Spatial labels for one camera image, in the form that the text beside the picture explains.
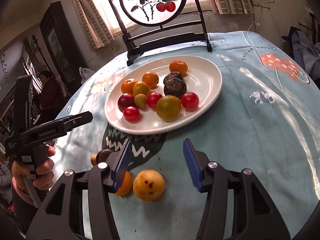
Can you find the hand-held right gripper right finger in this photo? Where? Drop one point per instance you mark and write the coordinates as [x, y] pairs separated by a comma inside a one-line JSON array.
[[192, 166]]

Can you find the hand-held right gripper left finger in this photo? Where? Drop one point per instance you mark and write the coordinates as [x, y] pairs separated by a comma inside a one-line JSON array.
[[122, 166]]

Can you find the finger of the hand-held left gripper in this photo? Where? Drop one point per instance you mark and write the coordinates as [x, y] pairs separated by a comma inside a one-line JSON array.
[[77, 120]]

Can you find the small orange tangerine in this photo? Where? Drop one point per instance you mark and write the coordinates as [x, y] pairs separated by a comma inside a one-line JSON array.
[[150, 79], [124, 185], [129, 86]]

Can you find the dark wrinkled passionfruit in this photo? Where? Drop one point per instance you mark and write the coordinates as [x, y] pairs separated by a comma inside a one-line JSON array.
[[175, 90], [103, 155], [174, 77]]

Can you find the spotted yellow loquat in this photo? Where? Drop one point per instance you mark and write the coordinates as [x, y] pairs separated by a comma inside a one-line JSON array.
[[148, 185]]

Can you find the dark red plum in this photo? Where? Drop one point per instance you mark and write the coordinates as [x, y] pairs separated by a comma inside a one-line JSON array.
[[125, 102]]

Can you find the small red plum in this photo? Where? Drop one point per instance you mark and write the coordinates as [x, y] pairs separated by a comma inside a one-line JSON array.
[[154, 100], [131, 114]]

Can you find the yellow-green tangerine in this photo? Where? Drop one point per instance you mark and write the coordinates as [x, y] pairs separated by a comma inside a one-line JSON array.
[[168, 107]]

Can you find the yellowish orange tangerine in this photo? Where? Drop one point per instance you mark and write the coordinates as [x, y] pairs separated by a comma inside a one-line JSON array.
[[141, 89]]

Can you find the white oval plate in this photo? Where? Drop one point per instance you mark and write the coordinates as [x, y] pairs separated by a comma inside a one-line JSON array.
[[205, 80]]

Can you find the large orange tangerine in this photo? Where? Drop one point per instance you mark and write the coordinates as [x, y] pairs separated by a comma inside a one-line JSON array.
[[178, 67]]

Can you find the person's left forearm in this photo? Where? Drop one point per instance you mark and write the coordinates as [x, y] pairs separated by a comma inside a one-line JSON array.
[[20, 205]]

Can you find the person's left hand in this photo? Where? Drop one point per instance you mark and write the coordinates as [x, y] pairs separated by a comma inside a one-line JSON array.
[[45, 170]]

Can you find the white plastic bag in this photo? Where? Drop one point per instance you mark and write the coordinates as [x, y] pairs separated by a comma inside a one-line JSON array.
[[85, 74]]

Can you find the light blue printed tablecloth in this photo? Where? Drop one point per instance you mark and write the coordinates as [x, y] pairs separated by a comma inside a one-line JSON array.
[[237, 130]]

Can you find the dark wooden cabinet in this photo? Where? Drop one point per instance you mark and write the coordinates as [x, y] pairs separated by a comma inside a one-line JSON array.
[[57, 42]]

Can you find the pile of blue clothes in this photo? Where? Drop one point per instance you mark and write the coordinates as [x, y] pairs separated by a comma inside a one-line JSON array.
[[307, 50]]

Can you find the white wall socket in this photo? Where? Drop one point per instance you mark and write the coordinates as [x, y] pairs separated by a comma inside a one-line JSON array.
[[260, 2]]

